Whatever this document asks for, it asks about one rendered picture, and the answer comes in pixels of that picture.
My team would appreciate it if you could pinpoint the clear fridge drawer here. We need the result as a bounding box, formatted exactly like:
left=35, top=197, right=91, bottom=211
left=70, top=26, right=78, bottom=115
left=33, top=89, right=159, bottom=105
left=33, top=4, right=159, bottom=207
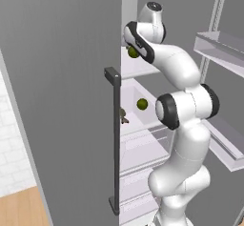
left=119, top=123, right=176, bottom=175

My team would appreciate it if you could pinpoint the grey fridge door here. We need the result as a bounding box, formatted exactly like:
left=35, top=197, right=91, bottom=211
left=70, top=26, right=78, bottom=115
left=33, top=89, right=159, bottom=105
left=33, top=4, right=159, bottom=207
left=0, top=0, right=123, bottom=226

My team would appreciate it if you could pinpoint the dark grey fridge handle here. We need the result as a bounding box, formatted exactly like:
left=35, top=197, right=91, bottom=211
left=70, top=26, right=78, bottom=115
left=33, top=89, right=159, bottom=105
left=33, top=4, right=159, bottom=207
left=104, top=66, right=122, bottom=216

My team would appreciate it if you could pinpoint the green lime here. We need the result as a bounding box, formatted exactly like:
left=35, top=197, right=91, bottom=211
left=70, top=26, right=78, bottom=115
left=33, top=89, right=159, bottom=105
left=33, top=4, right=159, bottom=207
left=136, top=97, right=150, bottom=112
left=128, top=46, right=141, bottom=59

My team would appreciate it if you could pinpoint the olive brown fish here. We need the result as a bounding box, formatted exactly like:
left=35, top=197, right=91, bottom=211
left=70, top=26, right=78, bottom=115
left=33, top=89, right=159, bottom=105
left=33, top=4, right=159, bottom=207
left=119, top=108, right=130, bottom=125

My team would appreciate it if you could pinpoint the grey fridge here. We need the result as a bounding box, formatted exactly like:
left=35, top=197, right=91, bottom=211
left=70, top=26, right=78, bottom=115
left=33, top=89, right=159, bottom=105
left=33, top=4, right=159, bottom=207
left=119, top=0, right=244, bottom=226

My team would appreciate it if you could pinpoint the clear fridge door shelf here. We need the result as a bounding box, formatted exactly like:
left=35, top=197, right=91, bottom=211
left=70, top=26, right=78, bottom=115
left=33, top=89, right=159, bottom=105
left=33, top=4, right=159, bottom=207
left=193, top=31, right=244, bottom=79
left=203, top=116, right=244, bottom=173

